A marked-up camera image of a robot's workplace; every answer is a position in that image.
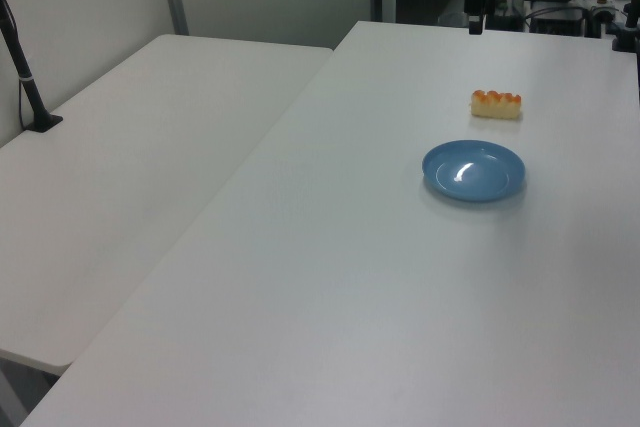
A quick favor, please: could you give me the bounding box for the black clamp camera mount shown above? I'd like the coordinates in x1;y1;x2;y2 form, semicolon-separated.
610;0;640;54

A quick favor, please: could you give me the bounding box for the blue round plate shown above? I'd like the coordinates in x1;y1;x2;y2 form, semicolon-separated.
421;139;527;204

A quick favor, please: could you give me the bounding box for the black electronics box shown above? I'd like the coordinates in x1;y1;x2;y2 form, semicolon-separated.
528;6;587;38

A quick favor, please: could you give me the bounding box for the black camera stand pole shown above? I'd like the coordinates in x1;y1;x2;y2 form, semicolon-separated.
0;0;64;135

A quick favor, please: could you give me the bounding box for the orange glazed bread piece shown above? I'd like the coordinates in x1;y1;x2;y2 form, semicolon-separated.
470;89;524;121

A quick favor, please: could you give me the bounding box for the control box with button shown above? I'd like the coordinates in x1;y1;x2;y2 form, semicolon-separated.
588;0;617;24

